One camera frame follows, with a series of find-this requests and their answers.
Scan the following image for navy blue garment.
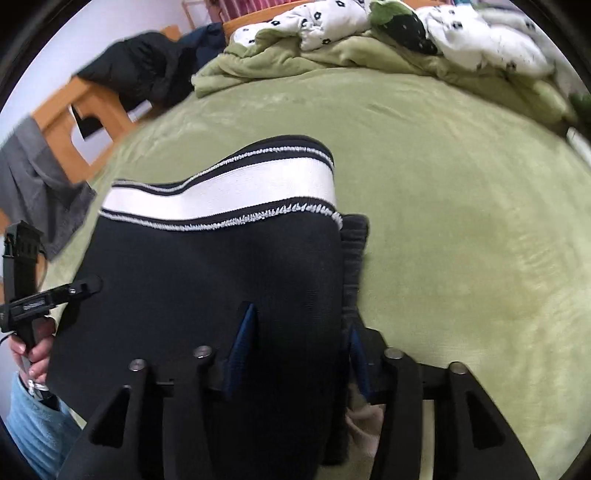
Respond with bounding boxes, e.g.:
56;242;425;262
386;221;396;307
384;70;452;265
178;22;228;71

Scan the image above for wooden bed frame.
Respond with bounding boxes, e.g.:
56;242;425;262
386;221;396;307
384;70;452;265
31;0;319;185

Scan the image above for person's blue jeans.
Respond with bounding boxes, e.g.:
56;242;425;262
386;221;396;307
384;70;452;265
4;373;89;480

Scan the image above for black jacket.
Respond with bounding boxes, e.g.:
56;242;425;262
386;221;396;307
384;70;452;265
75;30;195;112

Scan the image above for green fleece blanket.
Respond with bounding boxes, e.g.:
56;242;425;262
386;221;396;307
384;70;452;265
44;65;591;480

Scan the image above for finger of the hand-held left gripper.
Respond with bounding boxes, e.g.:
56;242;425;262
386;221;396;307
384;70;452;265
68;275;103;301

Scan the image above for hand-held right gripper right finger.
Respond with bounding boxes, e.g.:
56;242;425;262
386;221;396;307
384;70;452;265
346;323;542;480

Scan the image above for grey jeans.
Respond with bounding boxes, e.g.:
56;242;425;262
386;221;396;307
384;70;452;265
0;115;99;260

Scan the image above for person's left hand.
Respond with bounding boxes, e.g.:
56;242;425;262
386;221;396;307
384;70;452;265
9;316;58;393

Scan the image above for pink floral curtain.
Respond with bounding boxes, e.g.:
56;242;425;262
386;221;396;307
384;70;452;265
209;0;296;14

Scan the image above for white floral quilt green lining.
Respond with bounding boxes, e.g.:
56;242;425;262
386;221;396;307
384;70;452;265
191;0;591;136

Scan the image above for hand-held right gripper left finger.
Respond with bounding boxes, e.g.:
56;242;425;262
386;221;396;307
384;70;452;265
69;302;260;480

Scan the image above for black pants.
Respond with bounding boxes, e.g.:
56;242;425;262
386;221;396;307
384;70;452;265
45;134;371;480

